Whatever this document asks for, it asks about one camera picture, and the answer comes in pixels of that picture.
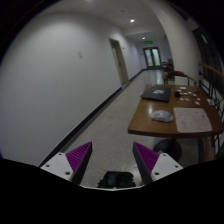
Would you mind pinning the small black object on table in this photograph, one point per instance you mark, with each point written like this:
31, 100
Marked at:
177, 94

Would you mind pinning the brown wooden table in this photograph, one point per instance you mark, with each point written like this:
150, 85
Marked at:
191, 97

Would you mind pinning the wooden handrail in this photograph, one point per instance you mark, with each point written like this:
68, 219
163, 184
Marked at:
212, 69

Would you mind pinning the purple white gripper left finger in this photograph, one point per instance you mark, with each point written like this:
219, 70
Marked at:
70, 166

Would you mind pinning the black laptop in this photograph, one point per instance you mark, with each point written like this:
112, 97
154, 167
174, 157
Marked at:
157, 93

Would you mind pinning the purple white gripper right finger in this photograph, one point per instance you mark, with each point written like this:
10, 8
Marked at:
153, 166

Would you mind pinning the wooden chair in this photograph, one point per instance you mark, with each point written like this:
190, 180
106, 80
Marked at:
180, 78

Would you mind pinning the glass double exit door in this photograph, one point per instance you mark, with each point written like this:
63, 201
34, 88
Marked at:
152, 58

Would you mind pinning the beige side door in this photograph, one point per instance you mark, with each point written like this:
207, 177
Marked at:
119, 60

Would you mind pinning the green exit sign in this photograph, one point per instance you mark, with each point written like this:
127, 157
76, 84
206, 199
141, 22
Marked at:
148, 42

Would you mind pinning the white computer mouse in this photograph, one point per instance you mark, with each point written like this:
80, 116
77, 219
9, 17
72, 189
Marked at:
162, 116

